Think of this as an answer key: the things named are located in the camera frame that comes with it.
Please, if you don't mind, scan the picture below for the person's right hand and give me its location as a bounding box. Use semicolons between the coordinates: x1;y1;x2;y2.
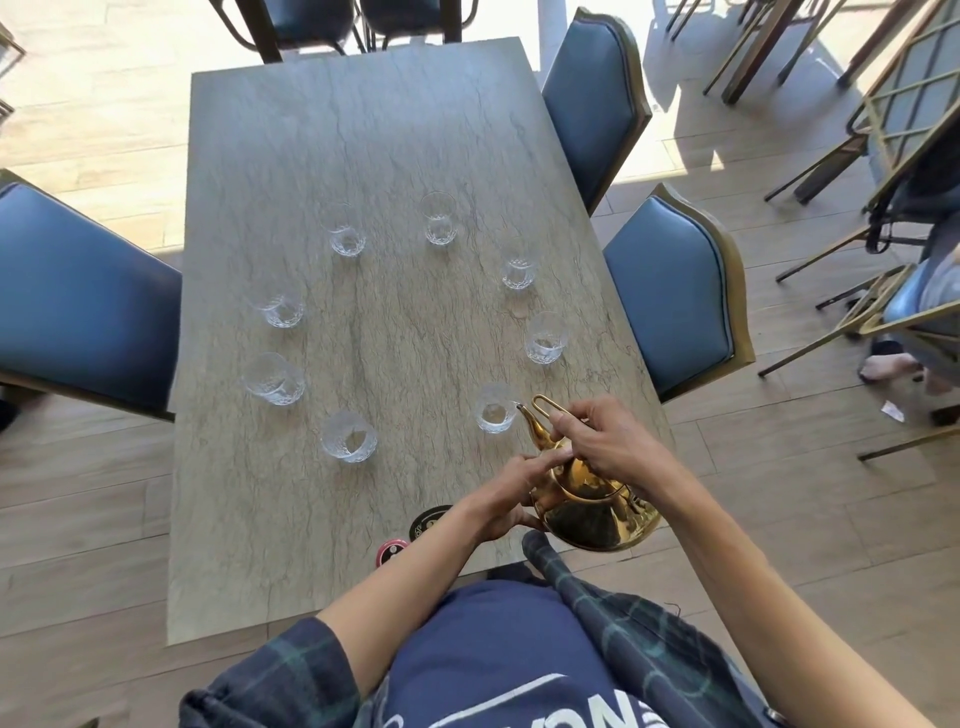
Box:
550;395;666;498

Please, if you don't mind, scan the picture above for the person's left hand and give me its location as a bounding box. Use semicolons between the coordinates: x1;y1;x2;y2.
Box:
465;440;576;544

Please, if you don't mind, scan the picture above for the gold metal teapot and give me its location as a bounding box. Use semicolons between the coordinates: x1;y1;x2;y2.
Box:
516;395;663;555

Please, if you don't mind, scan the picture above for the person's right forearm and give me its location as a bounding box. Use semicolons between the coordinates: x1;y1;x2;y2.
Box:
637;450;939;728

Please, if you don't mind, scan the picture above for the person's left forearm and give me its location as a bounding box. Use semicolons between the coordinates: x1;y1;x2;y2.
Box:
315;491;489;702

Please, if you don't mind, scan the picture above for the black round coaster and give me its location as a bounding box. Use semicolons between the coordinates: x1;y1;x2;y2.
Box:
408;504;456;535

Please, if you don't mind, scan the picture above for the navy printed t-shirt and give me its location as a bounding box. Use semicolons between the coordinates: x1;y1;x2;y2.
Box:
373;579;676;728

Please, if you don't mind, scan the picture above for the blue padded chair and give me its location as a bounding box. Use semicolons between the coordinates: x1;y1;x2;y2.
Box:
603;183;756;405
0;168;185;423
358;0;481;48
208;0;363;64
540;6;654;218

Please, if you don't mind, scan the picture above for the dark plaid overshirt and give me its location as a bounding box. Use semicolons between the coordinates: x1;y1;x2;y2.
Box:
178;528;792;728

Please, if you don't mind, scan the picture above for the wooden table leg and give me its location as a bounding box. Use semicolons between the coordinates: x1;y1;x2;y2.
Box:
720;0;798;105

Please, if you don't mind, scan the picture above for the gold lattice-back chair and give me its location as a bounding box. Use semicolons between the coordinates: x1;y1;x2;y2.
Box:
763;0;960;285

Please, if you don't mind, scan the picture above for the ring of clear glass cups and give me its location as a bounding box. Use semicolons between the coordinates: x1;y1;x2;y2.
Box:
242;191;569;464

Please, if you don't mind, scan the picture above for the gold frame chair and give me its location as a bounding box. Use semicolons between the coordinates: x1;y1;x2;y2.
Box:
666;0;759;42
757;262;960;462

